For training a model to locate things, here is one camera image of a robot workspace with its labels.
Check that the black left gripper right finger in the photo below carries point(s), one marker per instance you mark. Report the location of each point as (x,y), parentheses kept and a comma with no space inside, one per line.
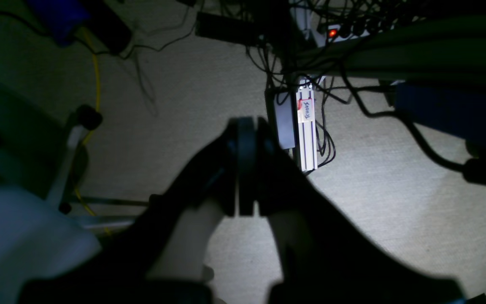
(324,258)

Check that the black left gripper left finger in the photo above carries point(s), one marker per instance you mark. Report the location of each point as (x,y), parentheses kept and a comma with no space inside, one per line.
(160,258)

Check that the aluminium profile with label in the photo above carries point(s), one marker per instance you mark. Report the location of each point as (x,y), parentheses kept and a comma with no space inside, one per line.
(306,118)

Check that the power strip with red switch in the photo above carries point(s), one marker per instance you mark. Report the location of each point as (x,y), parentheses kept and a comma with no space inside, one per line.
(328,33)

